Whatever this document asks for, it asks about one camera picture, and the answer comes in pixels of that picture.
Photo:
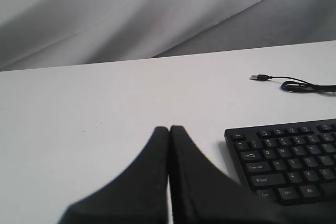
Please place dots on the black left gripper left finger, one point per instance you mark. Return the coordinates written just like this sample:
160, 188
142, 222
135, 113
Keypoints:
137, 195

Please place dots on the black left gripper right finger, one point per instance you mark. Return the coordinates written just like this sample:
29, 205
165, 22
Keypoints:
201, 193

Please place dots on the black acer keyboard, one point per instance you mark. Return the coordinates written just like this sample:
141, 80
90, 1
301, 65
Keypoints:
290, 163

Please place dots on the grey fabric backdrop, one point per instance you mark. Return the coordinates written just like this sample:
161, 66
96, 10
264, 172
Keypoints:
52, 33

